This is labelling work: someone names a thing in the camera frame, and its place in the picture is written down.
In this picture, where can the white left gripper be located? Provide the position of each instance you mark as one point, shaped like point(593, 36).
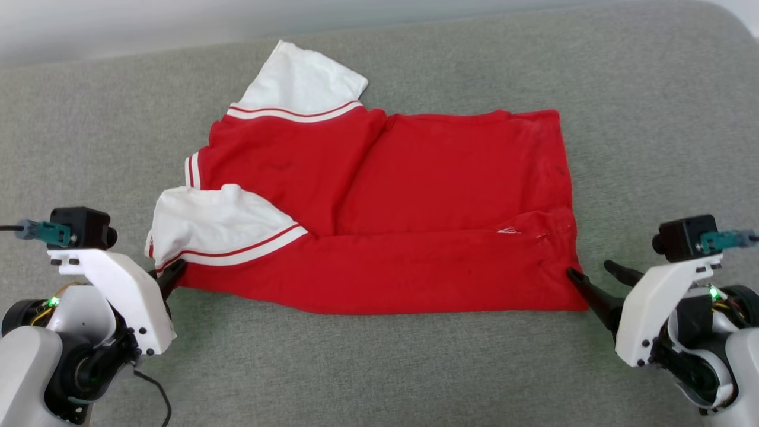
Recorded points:
point(127, 296)

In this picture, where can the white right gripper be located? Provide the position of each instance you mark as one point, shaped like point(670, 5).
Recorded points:
point(652, 308)

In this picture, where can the red and white shirt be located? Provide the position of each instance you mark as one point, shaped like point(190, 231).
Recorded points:
point(439, 207)

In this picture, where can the white and grey right arm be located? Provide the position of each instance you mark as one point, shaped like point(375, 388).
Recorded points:
point(729, 356)

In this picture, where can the white and grey left arm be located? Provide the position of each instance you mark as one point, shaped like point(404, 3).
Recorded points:
point(29, 367)

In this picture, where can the grey fabric sofa cushion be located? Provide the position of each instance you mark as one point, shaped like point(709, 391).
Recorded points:
point(379, 367)

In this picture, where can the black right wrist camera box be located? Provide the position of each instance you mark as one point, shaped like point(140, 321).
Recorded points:
point(682, 237)

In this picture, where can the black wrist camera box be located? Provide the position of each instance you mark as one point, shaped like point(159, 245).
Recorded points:
point(86, 228)
point(682, 237)

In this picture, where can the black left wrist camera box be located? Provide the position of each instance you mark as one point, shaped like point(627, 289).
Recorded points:
point(86, 228)

